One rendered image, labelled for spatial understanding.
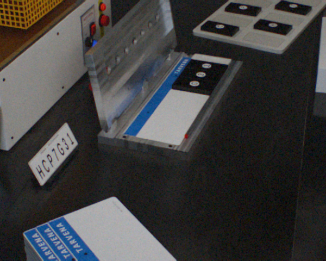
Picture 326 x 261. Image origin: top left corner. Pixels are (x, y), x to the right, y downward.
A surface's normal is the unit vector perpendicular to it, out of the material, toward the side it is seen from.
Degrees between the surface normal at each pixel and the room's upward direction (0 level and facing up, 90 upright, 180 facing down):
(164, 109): 0
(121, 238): 0
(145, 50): 81
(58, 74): 90
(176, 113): 0
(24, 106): 90
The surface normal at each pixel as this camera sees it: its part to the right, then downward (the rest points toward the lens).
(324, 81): -0.22, 0.53
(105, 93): 0.92, 0.04
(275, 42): 0.00, -0.84
